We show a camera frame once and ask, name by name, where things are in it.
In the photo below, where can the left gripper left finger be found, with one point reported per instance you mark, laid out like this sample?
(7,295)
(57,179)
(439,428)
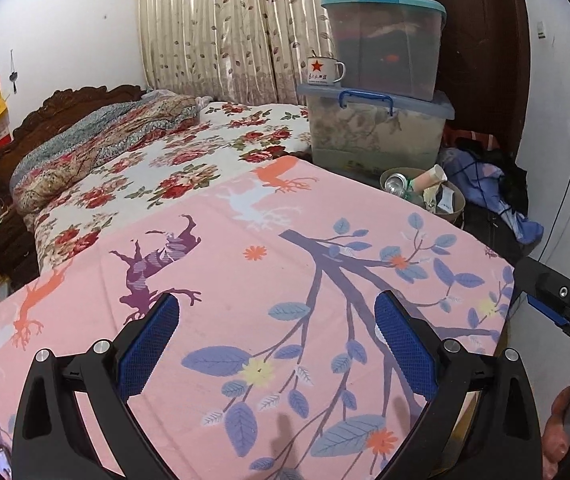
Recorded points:
(51,440)

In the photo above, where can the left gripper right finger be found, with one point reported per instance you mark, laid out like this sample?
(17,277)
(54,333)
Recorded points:
(479,421)

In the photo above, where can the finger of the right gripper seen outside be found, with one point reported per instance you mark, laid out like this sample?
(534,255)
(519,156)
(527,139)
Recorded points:
(556,311)

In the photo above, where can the pink paper cup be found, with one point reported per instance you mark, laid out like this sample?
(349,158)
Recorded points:
(429,178)

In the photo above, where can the green aluminium can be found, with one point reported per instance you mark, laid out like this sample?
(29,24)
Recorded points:
(397,185)

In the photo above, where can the beige round trash bin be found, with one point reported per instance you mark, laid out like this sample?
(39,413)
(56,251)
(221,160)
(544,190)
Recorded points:
(416,198)

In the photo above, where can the person right hand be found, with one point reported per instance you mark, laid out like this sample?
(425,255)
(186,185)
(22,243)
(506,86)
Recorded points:
(555,441)

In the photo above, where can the pile of blue clothes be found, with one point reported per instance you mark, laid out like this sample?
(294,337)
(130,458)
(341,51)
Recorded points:
(495,190)

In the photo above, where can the pink printed bed sheet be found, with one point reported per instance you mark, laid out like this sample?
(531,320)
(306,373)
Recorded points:
(277,369)

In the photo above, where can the folded patterned quilt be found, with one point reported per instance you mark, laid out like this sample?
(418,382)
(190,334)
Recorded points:
(64,160)

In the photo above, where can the middle storage box teal lid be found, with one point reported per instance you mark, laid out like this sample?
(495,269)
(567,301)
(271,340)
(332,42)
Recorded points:
(388,46)

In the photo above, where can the carved wooden headboard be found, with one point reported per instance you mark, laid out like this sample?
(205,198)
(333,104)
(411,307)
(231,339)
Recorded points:
(58,113)

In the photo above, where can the white enamel mug red star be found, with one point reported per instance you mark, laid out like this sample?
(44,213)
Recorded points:
(324,71)

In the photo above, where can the floral white red blanket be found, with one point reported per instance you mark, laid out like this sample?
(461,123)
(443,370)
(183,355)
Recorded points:
(226,140)

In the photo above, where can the beige leaf pattern curtain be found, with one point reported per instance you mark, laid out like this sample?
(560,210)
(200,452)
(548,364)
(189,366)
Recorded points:
(243,51)

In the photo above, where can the clear storage box blue handle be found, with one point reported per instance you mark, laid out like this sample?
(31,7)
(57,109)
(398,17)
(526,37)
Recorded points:
(368,132)

